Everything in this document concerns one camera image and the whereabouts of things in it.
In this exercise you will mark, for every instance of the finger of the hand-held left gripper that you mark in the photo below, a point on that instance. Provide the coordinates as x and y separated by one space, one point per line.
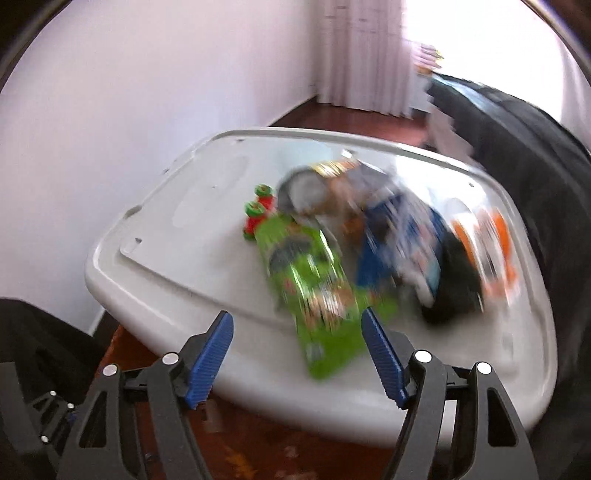
57 413

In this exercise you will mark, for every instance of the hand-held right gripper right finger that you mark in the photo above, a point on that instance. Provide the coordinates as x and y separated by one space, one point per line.
385 360

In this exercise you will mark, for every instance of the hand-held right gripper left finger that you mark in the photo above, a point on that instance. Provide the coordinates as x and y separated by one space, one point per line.
210 360

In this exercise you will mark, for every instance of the green snack packet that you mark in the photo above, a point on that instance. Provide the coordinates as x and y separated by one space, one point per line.
314 295

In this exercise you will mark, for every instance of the blue and white packet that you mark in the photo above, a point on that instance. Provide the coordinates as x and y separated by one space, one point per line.
401 240

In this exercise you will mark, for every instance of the orange and white packet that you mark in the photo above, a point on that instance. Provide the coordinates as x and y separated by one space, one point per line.
489 249

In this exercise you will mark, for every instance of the red and green plastic toy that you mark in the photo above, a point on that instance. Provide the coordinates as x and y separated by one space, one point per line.
262 207

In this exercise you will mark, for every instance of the white plastic bin lid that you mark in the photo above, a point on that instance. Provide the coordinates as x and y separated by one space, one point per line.
194 194

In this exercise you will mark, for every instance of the grey round item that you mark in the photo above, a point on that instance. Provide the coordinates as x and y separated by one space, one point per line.
300 189

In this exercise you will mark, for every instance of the black draped cloth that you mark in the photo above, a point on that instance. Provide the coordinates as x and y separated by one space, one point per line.
531 138

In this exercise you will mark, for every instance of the colourful patterned cloth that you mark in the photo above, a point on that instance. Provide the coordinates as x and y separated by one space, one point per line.
428 57

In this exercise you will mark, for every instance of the pale pink curtain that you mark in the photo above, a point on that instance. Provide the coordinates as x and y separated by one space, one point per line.
360 55

